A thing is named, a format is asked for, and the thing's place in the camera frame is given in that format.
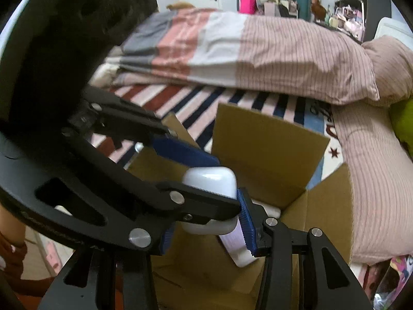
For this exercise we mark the green plush cushion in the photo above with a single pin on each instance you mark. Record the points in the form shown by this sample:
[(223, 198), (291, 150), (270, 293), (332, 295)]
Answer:
[(403, 122)]

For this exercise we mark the pink striped pillow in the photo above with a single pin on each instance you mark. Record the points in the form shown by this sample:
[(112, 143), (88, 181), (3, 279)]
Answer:
[(390, 67), (377, 180)]

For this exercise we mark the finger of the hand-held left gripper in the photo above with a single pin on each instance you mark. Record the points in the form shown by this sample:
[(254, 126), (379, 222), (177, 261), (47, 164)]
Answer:
[(180, 155), (200, 206)]

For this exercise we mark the striped patchwork duvet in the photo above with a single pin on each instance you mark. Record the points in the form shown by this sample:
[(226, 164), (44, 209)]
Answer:
[(258, 45)]

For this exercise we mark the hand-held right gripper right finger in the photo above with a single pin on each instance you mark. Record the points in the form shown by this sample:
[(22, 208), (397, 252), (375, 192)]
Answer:
[(247, 222)]

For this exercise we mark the white tube with pink label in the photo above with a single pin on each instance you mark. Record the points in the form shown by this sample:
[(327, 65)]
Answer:
[(238, 248)]

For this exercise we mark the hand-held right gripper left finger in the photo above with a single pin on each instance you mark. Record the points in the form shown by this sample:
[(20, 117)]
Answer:
[(167, 240)]

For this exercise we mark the colourful printed package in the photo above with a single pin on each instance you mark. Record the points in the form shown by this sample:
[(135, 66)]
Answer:
[(390, 281)]

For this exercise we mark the striped printed blanket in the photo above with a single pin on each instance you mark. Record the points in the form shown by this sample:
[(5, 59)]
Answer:
[(200, 103)]

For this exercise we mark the cardboard box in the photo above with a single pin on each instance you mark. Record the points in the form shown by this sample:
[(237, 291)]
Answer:
[(267, 155)]

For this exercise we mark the white plastic case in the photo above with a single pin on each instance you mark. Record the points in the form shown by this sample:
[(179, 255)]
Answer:
[(209, 177)]

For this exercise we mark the pink storage bin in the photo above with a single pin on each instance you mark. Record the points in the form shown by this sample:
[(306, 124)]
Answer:
[(247, 4)]

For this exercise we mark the brown plush toy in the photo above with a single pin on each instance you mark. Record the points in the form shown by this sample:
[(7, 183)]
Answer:
[(318, 9)]

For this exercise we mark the orange plush toy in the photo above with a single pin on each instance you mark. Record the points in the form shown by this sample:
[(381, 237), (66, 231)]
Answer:
[(179, 5)]

